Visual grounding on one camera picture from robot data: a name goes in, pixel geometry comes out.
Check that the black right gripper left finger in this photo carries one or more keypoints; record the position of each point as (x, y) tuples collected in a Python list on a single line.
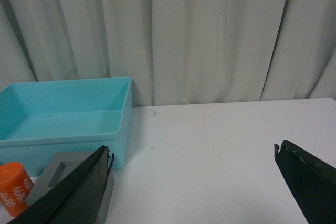
[(83, 196)]

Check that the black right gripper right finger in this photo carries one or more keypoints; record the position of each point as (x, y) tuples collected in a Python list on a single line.
[(310, 180)]

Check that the gray block with square hole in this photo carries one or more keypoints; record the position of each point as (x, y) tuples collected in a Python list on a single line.
[(61, 165)]

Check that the orange cylinder part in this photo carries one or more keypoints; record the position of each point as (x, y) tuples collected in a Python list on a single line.
[(15, 187)]

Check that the light blue plastic box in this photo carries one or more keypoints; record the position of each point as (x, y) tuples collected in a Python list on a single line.
[(40, 119)]

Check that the white curtain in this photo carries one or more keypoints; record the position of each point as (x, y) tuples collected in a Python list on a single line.
[(175, 51)]

